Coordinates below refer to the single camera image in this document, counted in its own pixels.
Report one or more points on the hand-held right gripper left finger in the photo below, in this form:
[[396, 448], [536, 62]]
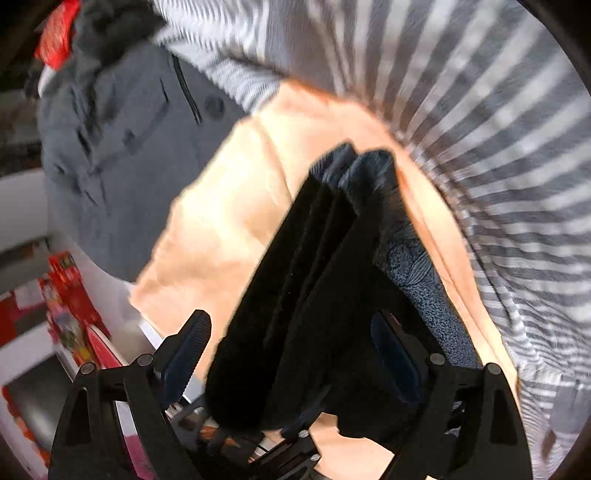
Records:
[[178, 369]]

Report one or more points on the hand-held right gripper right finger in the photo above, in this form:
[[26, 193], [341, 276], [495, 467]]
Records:
[[397, 360]]

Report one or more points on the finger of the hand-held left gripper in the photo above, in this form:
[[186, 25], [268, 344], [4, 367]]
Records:
[[295, 466]]

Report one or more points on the black pants with blue stripes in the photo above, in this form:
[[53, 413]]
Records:
[[300, 300]]

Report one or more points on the white board with pink edge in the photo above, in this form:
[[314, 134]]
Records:
[[131, 443]]

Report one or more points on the red printed box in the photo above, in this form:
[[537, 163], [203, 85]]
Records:
[[76, 304]]

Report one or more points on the peach bed sheet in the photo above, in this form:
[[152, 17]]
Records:
[[221, 230]]

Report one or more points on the red and white carton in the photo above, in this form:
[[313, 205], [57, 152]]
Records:
[[18, 332]]

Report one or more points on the grey jacket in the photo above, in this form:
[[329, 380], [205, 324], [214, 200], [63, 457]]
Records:
[[120, 161]]

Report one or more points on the grey white striped duvet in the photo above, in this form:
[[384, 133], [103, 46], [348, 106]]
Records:
[[461, 115]]

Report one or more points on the dark cloth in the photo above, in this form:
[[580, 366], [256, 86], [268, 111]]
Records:
[[111, 27]]

